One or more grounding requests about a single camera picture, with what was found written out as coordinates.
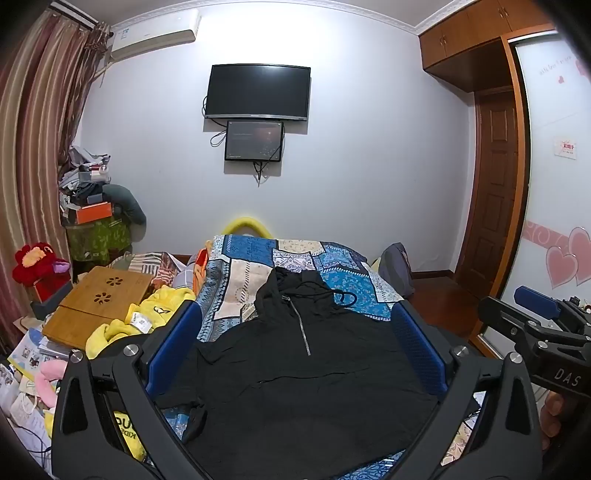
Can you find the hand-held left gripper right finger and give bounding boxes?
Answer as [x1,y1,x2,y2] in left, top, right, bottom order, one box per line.
[390,299,543,480]

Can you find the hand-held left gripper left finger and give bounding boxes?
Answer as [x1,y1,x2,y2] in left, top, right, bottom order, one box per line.
[50,302,218,480]

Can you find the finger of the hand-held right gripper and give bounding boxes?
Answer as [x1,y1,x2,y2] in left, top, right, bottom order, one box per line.
[514,285,566,320]
[477,296,561,358]

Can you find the black zip hoodie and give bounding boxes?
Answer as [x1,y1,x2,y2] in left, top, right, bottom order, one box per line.
[154,267,481,472]

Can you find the pile of grey clothes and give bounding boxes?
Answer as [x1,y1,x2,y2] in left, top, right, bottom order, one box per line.
[58,145,114,217]

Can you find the person's right hand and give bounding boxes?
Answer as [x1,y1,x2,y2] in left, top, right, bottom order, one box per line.
[539,391,574,452]

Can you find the yellow fleece garment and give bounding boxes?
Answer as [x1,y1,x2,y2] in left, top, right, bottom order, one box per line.
[85,285,197,462]

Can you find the grey plaid cloth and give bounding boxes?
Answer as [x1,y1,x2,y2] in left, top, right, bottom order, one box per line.
[178,263,199,294]

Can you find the grey backpack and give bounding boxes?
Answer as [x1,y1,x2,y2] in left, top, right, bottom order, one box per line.
[379,242,416,296]

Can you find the striped orange grey cloth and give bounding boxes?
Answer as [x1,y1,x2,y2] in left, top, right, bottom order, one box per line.
[111,251,185,289]

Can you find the bamboo lap table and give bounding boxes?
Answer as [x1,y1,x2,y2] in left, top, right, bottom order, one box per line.
[41,267,154,350]

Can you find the white heart-print wardrobe door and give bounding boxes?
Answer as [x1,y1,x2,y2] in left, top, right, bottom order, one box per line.
[501,30,591,315]

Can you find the blue patchwork blanket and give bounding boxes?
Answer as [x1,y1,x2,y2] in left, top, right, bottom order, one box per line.
[164,234,490,480]

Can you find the brown wooden door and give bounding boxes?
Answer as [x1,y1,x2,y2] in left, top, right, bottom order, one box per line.
[455,88,520,301]

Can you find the green patterned cloth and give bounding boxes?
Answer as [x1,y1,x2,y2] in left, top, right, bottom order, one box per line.
[65,217,132,264]

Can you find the pink plush toy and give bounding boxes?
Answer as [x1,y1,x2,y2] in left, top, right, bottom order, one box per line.
[34,359,70,409]

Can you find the yellow foam hoop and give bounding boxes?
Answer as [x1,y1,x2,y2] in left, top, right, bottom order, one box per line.
[221,215,272,238]

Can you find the grey pillow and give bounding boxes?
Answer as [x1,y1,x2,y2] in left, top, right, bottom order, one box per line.
[102,185,147,241]

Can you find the pile of papers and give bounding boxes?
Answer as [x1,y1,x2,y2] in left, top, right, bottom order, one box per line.
[0,318,70,462]

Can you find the orange box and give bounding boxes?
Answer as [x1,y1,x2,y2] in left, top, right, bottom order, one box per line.
[76,202,114,224]

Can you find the red plush toy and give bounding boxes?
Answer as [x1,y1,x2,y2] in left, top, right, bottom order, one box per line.
[12,241,71,284]

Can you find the striped brown curtain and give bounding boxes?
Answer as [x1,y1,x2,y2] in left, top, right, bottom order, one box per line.
[0,9,112,352]

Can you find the wooden overhead cabinet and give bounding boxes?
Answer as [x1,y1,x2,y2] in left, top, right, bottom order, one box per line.
[419,0,573,93]

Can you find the white air conditioner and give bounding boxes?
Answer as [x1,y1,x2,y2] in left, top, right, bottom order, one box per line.
[108,10,202,61]

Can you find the small black wall monitor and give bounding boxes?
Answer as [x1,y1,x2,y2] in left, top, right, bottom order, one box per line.
[225,120,284,162]

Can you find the wall-mounted black television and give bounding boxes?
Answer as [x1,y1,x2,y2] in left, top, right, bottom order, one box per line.
[204,64,311,123]

